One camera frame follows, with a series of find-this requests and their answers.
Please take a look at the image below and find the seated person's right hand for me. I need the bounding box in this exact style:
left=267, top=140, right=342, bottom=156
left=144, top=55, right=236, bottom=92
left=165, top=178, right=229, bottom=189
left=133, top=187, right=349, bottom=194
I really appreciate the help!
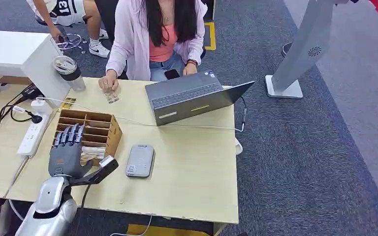
left=98, top=69, right=120, bottom=92

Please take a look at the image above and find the seated person's left hand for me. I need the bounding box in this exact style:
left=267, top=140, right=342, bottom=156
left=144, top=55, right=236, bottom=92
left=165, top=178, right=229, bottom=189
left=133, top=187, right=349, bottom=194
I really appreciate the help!
left=183, top=63, right=199, bottom=77

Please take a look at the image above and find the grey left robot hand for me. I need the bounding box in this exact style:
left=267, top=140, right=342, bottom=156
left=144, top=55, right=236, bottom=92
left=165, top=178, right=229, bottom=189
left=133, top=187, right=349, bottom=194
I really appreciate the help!
left=48, top=123, right=94, bottom=179

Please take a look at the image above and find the card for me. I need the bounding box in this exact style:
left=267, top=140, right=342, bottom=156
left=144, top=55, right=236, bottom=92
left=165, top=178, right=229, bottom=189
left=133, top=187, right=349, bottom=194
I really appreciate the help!
left=103, top=90, right=121, bottom=105

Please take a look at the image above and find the black phone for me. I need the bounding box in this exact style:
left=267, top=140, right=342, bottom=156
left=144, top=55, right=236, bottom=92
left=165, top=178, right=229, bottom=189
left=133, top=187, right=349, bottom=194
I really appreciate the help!
left=164, top=69, right=181, bottom=81

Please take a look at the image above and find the grey open laptop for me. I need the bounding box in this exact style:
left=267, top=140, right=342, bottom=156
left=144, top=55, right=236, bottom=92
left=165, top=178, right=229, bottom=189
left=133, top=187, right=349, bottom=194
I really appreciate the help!
left=144, top=70, right=255, bottom=127

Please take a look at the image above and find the stack of pale cards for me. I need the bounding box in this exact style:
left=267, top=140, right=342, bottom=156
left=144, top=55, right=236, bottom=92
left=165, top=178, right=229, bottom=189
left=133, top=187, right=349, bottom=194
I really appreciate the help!
left=79, top=146, right=107, bottom=163

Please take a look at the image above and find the clear tumbler with lid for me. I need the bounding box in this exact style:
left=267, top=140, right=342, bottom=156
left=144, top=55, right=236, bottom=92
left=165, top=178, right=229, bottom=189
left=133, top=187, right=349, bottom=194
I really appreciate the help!
left=52, top=55, right=86, bottom=92

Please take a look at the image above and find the white power strip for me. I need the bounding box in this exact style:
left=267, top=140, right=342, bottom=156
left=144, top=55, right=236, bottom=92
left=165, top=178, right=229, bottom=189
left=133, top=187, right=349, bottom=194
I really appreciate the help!
left=17, top=112, right=51, bottom=159

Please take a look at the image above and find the small gold card pack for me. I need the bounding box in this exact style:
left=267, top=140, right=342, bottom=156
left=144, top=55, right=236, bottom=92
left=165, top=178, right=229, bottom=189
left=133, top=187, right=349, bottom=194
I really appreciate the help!
left=60, top=97, right=77, bottom=111

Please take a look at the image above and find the wooden card box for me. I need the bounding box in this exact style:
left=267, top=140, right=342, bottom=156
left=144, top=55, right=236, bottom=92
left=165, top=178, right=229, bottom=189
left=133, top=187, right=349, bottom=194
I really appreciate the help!
left=52, top=109, right=124, bottom=167

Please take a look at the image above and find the seated person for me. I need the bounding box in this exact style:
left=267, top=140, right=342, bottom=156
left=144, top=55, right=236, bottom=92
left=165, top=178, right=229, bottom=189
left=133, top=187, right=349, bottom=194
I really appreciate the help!
left=98, top=0, right=208, bottom=92

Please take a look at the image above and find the white charger adapter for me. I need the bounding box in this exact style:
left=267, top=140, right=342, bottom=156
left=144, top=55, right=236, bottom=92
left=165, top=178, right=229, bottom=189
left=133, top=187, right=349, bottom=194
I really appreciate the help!
left=30, top=99, right=53, bottom=115

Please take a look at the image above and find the grey power bank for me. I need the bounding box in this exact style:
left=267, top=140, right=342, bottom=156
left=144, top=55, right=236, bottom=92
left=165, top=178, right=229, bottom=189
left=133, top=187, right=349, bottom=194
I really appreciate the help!
left=126, top=144, right=156, bottom=178

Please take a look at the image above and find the standing person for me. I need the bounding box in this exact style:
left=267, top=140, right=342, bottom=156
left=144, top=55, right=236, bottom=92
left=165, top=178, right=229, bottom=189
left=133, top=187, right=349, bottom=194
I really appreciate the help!
left=26, top=0, right=111, bottom=59

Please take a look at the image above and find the white round object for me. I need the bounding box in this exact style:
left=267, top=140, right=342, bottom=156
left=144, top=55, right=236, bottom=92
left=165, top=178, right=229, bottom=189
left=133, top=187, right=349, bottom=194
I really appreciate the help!
left=234, top=138, right=244, bottom=156

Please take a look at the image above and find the black round base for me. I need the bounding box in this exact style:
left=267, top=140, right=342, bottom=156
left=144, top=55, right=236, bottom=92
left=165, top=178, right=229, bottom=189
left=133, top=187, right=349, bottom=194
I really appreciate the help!
left=281, top=41, right=294, bottom=58

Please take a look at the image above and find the white cabinet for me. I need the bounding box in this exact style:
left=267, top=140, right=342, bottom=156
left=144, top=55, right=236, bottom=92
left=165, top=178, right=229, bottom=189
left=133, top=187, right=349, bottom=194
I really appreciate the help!
left=0, top=29, right=71, bottom=108

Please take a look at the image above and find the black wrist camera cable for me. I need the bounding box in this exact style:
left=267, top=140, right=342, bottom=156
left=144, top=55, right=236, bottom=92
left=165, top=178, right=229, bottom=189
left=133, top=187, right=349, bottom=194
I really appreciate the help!
left=74, top=184, right=93, bottom=236

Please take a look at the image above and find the black plug with cable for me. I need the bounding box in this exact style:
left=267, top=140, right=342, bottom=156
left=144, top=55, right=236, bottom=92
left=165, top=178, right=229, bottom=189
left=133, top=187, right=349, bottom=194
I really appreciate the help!
left=10, top=106, right=43, bottom=124

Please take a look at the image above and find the chrome chair base ring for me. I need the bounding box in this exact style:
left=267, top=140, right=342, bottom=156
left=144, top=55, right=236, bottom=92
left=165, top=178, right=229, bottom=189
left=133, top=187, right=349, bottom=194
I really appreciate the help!
left=57, top=32, right=83, bottom=52

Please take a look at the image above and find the long white cable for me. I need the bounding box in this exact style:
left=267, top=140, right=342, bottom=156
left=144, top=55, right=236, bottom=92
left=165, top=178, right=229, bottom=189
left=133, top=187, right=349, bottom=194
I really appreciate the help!
left=35, top=96, right=246, bottom=133

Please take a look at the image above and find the white power strip cord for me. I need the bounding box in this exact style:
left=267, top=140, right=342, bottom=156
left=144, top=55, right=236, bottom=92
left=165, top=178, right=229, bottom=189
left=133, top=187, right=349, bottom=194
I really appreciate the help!
left=7, top=157, right=27, bottom=222

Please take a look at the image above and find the black laptop dongle cable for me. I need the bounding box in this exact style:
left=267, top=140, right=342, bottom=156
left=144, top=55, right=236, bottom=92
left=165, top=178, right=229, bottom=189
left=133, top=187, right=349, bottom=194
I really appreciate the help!
left=239, top=96, right=249, bottom=133

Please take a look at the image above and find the black power adapter with cable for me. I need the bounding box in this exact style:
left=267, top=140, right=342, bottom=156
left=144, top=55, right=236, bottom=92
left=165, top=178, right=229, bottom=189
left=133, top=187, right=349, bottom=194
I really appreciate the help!
left=0, top=84, right=43, bottom=136

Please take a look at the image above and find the pale grey pedestal stand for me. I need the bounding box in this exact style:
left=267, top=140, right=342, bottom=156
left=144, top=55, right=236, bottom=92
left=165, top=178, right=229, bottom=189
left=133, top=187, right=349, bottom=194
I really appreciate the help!
left=265, top=0, right=359, bottom=99

